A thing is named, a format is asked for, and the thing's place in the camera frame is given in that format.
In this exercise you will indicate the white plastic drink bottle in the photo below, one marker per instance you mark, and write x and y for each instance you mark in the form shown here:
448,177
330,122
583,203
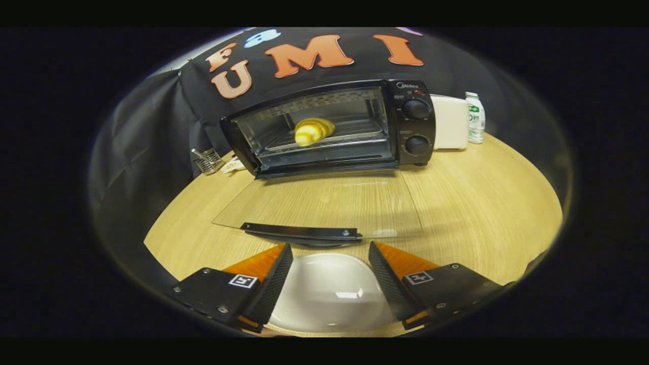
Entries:
475,119

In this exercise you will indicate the white bread toaster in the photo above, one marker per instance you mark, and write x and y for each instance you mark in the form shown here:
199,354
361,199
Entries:
450,121

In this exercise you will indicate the black toaster oven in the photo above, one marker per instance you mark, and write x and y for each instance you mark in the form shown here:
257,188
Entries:
416,126

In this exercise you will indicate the white power strip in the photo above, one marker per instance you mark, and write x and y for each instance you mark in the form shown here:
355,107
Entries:
233,165

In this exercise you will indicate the yellow croissant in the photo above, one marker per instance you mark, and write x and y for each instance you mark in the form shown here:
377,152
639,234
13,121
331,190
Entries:
312,131

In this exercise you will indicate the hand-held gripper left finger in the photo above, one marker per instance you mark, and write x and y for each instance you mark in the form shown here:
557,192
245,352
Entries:
271,286

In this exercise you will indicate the white plate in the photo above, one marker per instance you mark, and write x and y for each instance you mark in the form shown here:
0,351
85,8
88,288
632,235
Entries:
329,294

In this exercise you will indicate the black backdrop cloth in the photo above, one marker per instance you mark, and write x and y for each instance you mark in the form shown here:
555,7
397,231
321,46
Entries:
157,116

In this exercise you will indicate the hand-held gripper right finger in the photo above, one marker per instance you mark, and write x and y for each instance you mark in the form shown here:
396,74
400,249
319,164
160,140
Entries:
386,279

